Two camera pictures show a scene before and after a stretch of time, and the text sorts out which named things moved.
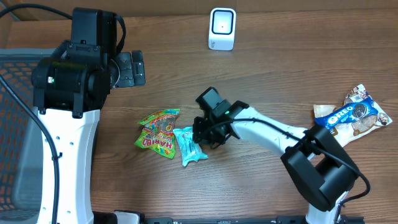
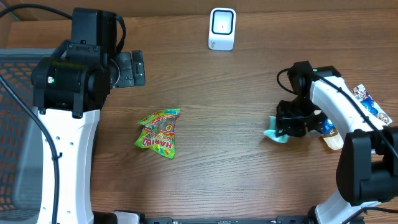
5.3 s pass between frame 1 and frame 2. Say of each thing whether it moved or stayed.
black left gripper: stayed
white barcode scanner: stayed
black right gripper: moved
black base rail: stayed
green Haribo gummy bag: stayed
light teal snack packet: moved
